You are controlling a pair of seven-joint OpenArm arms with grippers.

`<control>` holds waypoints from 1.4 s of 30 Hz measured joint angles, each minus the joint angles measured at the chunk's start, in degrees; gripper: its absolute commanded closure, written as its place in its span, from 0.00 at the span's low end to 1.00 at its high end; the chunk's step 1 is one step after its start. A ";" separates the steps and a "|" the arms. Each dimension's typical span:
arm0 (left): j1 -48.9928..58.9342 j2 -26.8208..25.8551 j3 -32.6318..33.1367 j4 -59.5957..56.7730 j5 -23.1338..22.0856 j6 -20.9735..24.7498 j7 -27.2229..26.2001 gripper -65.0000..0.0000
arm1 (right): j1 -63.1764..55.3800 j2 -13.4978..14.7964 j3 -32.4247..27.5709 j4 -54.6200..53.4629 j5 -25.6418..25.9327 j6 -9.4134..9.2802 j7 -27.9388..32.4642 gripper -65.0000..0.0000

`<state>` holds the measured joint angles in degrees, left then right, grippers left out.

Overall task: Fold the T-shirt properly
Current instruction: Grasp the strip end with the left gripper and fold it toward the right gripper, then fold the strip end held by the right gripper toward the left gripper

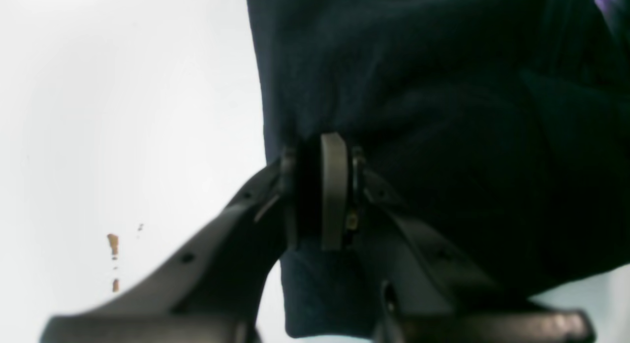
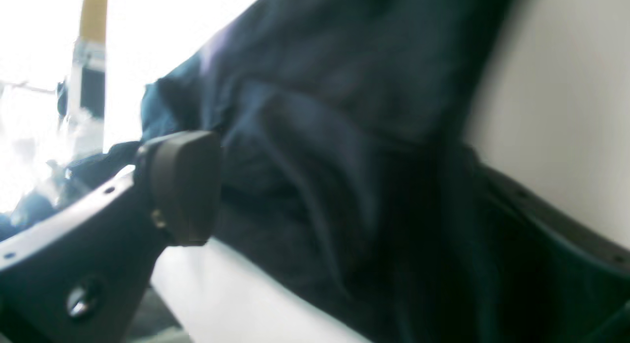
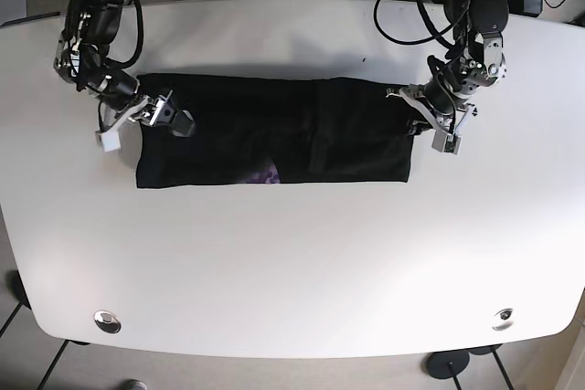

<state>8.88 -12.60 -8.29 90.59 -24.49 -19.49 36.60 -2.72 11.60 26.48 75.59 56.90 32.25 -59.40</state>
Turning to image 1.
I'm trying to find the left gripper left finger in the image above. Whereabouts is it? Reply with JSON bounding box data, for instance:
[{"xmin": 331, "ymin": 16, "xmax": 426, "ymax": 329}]
[{"xmin": 40, "ymin": 147, "xmax": 298, "ymax": 343}]

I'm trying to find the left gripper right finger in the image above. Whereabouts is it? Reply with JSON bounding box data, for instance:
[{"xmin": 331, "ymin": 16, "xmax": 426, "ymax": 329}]
[{"xmin": 321, "ymin": 133, "xmax": 596, "ymax": 343}]

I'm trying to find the black T-shirt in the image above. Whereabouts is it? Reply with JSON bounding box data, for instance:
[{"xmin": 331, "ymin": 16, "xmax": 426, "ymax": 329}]
[{"xmin": 245, "ymin": 0, "xmax": 630, "ymax": 339}]

